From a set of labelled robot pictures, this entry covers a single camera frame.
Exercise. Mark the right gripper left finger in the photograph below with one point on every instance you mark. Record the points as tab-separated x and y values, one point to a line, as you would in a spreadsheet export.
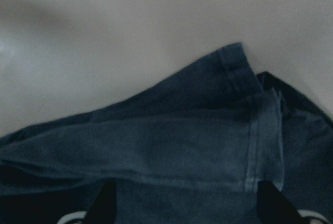
104	207

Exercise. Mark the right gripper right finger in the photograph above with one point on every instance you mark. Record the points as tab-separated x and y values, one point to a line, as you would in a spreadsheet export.
273	207

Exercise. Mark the black printed t-shirt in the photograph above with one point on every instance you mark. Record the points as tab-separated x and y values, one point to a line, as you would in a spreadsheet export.
191	149

